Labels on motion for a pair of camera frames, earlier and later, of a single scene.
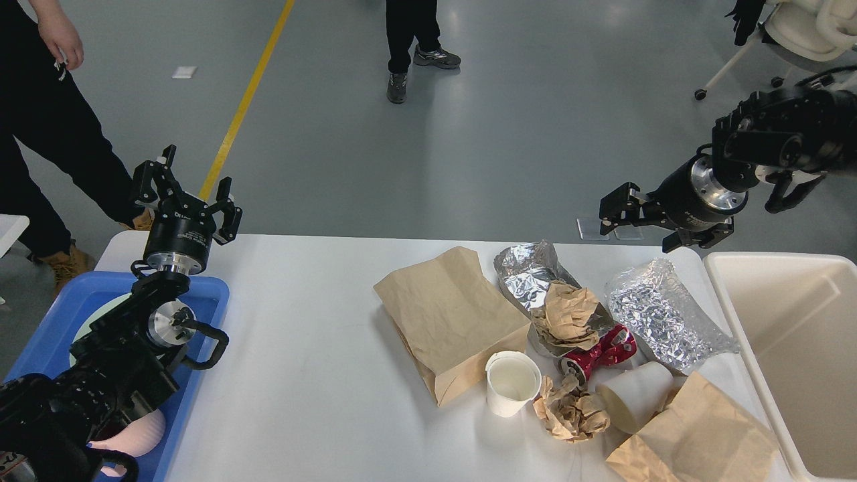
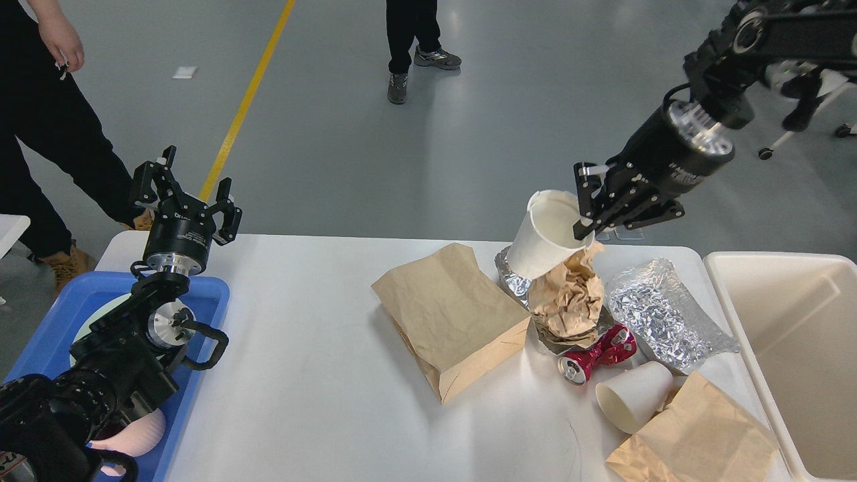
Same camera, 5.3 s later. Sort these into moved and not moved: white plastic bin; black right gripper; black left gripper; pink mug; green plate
Moved: black right gripper
Not moved: pink mug; black left gripper; white plastic bin; green plate
